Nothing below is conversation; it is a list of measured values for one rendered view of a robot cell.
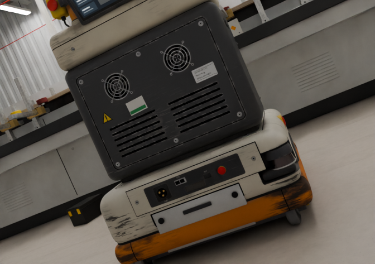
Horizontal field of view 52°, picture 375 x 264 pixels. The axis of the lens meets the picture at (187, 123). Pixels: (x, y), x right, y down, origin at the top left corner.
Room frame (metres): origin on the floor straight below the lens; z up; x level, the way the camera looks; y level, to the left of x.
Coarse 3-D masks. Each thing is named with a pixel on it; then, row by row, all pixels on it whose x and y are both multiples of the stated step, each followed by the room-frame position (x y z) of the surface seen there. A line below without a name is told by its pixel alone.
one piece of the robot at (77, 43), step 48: (48, 0) 1.22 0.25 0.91; (144, 0) 1.15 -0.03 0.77; (192, 0) 1.12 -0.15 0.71; (96, 48) 1.20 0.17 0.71; (144, 48) 1.16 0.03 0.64; (192, 48) 1.13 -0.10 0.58; (96, 96) 1.21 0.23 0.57; (144, 96) 1.18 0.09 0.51; (192, 96) 1.14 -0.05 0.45; (240, 96) 1.11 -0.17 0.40; (96, 144) 1.23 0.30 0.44; (144, 144) 1.19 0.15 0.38; (192, 144) 1.16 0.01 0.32
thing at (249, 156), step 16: (256, 144) 1.03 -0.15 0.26; (208, 160) 1.07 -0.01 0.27; (224, 160) 1.06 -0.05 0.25; (240, 160) 1.05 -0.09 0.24; (256, 160) 1.03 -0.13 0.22; (176, 176) 1.09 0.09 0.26; (192, 176) 1.08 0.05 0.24; (208, 176) 1.07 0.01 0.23; (224, 176) 1.06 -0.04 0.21; (240, 176) 1.05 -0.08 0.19; (128, 192) 1.13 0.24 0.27; (144, 192) 1.12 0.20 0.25; (160, 192) 1.11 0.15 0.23; (176, 192) 1.10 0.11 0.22; (192, 192) 1.09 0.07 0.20; (144, 208) 1.12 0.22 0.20; (160, 208) 1.12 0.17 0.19
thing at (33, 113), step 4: (48, 108) 2.91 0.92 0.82; (24, 112) 2.63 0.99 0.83; (28, 112) 2.67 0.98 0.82; (32, 112) 2.71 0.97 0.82; (36, 112) 2.76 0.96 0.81; (48, 112) 2.90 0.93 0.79; (8, 116) 2.50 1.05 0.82; (12, 116) 2.50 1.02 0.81; (16, 116) 2.54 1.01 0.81; (20, 116) 2.57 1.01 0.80; (24, 116) 2.61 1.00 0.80; (28, 116) 2.70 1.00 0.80
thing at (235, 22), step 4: (232, 20) 2.40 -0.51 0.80; (236, 20) 2.39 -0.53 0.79; (228, 24) 2.40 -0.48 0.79; (232, 24) 2.40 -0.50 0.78; (236, 24) 2.39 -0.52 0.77; (236, 28) 2.39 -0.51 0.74; (240, 28) 2.39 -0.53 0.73; (232, 32) 2.40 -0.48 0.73; (236, 32) 2.40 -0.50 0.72; (240, 32) 2.39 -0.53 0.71
